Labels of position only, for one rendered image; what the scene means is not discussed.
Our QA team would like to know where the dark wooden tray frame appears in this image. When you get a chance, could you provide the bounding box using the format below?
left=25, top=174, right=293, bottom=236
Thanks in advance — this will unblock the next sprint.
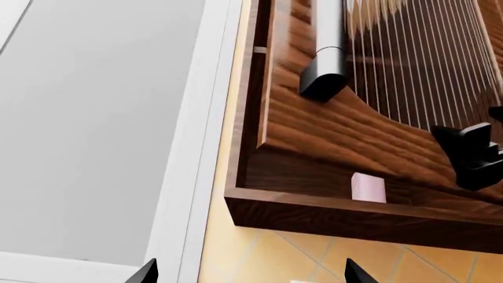
left=223, top=0, right=503, bottom=255

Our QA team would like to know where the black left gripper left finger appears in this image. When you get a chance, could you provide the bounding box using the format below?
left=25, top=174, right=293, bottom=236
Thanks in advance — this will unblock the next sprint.
left=128, top=257, right=159, bottom=283

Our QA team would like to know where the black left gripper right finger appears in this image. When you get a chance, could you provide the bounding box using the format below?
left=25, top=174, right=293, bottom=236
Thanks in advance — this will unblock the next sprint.
left=345, top=257, right=379, bottom=283

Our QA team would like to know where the silver bar door handle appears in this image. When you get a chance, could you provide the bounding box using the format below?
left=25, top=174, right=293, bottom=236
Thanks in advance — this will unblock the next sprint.
left=299, top=0, right=349, bottom=104

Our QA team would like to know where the wooden glass-panel cabinet door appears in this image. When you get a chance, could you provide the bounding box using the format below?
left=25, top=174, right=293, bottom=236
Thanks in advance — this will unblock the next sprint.
left=257, top=0, right=503, bottom=205

